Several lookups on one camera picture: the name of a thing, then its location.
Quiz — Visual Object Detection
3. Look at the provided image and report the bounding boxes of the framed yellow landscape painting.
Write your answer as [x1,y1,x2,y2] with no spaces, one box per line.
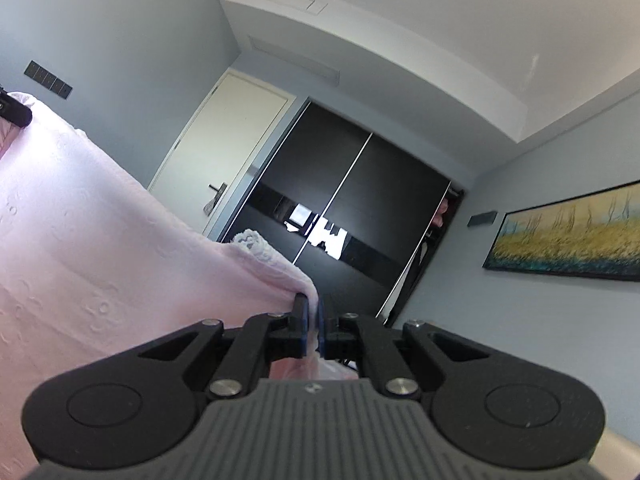
[482,180,640,282]

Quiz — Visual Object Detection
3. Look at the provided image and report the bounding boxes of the white room door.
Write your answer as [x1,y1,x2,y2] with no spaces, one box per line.
[147,71,296,243]

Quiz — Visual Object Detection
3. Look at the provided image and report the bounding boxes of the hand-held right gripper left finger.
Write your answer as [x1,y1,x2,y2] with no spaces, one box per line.
[120,293,308,398]

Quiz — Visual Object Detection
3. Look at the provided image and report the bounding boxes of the dark wall switch panel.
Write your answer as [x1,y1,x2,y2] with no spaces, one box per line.
[24,60,74,99]

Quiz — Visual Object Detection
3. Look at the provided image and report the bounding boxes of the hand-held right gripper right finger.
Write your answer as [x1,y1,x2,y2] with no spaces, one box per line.
[318,300,501,400]

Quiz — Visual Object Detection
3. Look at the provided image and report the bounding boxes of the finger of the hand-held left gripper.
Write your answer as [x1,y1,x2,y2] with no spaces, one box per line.
[0,86,34,127]

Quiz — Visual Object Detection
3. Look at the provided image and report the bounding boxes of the metal door handle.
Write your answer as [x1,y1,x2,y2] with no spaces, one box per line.
[202,183,229,214]

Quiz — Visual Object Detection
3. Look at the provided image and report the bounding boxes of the pink embossed garment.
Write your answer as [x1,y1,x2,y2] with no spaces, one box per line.
[0,91,361,480]

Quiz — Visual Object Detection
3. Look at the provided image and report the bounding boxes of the black sliding wardrobe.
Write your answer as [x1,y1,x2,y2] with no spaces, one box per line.
[220,101,466,328]

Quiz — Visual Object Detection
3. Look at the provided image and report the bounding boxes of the hanging clothes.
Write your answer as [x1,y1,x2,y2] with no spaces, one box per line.
[407,195,455,311]

